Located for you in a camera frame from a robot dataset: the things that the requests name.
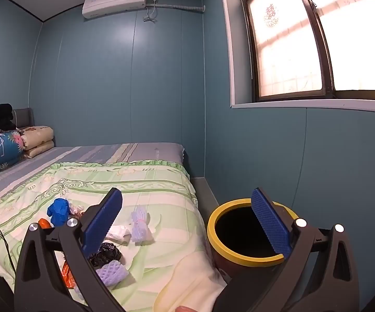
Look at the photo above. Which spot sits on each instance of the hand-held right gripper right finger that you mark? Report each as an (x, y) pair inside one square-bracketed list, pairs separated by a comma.
[(270, 224)]

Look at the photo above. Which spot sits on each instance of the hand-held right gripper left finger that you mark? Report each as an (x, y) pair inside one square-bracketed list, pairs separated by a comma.
[(104, 217)]

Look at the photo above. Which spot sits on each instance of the pink cloth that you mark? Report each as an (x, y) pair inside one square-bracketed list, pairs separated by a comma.
[(75, 209)]

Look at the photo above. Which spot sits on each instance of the black plastic bag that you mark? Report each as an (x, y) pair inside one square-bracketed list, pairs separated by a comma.
[(106, 253)]

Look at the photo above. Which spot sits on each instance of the yellow-rimmed bin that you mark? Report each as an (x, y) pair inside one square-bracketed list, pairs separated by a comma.
[(213, 234)]

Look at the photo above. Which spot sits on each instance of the orange peel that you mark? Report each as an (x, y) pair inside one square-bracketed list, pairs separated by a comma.
[(44, 223)]

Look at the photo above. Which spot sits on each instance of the orange snack wrapper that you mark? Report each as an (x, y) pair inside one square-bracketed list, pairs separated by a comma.
[(66, 274)]

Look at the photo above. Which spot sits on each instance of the white crumpled tissue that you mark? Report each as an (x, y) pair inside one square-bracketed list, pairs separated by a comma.
[(119, 232)]

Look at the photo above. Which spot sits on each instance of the purple foam fruit net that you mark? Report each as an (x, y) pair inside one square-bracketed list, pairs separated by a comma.
[(111, 273), (140, 224)]

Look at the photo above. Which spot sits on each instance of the green floral blanket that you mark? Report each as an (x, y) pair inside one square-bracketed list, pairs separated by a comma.
[(142, 185)]

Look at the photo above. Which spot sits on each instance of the beige folded quilt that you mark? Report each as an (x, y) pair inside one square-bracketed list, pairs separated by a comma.
[(38, 136)]

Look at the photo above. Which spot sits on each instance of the grey pillow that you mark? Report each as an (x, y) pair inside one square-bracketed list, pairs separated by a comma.
[(148, 151)]

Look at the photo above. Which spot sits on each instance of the dark-framed window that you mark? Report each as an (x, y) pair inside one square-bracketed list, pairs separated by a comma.
[(288, 55)]

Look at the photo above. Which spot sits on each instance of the white air conditioner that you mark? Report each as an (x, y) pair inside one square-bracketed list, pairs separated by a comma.
[(112, 3)]

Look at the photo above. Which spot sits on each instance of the white air conditioner pipe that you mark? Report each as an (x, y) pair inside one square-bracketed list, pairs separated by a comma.
[(174, 6)]

